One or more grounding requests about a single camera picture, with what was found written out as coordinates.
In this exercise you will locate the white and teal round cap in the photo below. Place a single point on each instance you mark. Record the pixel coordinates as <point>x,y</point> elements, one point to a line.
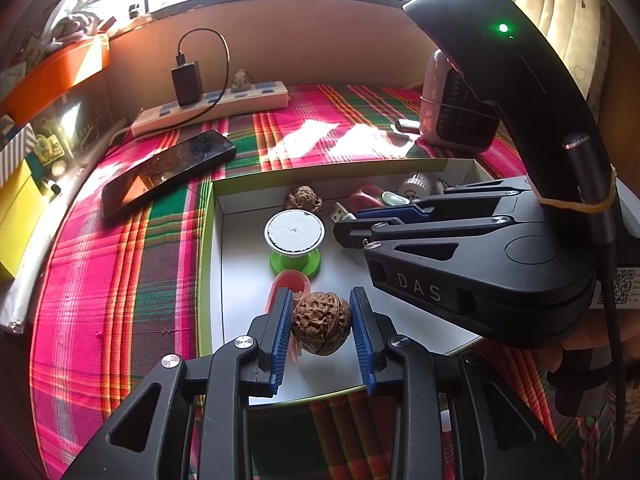
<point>395,198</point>

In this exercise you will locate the black rectangular usb device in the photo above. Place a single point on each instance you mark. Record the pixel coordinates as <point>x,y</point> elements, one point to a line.
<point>339,211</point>

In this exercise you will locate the black smartphone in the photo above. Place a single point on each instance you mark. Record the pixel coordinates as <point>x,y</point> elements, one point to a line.
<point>165,170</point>

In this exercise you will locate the striped box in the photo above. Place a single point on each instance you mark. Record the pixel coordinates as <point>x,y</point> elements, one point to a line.
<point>15,152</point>

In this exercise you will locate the green spool with white top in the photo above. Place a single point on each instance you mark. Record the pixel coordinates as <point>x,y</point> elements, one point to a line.
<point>294,230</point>

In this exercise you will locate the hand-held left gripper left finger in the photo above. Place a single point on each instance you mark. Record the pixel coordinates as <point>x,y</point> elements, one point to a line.
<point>281,340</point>

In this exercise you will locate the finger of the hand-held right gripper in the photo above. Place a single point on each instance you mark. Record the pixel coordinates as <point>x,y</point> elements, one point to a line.
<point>425,280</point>
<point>475,202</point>

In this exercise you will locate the small grey plug adapter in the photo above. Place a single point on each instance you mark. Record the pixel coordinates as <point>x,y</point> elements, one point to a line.
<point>240,80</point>

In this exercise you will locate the small sticker card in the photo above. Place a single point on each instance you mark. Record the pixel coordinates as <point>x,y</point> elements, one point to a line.
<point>50,149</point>

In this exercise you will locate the large brown walnut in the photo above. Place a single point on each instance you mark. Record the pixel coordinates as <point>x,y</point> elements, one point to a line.
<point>321,322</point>

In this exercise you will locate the pink desk heater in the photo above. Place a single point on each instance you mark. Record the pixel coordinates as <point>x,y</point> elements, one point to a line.
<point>440,110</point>

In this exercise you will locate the white ribbed cap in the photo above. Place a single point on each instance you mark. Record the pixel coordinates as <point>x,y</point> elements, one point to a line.
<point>414,185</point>

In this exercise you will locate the white power strip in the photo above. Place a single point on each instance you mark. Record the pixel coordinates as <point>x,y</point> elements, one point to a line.
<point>260,95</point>

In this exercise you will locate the cream heart print curtain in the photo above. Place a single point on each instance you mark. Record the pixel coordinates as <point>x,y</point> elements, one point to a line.
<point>560,10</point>

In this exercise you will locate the small carved walnut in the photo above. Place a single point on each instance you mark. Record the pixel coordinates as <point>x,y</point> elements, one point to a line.
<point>304,199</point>

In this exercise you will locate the potted plant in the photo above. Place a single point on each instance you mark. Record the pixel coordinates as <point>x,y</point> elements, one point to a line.
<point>75,15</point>

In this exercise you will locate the small pink clip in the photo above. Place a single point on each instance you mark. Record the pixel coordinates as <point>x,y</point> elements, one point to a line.
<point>367,192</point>

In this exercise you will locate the green cardboard box white inside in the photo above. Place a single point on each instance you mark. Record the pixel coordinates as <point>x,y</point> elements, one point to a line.
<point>240,285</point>

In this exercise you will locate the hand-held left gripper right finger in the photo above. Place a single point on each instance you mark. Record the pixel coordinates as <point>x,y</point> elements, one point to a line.
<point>361,340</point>

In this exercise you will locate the person's right hand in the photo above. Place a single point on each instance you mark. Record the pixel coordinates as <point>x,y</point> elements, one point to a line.
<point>585,340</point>

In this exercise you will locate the plaid tablecloth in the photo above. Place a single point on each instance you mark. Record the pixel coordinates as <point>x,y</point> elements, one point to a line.
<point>125,285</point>

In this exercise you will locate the black charger plug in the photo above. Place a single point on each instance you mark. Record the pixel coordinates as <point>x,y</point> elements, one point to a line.
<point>186,85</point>

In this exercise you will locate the orange tray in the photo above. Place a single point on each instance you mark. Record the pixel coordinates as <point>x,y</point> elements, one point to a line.
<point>50,77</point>

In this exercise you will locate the yellow box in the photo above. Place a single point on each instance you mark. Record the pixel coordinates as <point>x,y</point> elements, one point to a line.
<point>17,220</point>

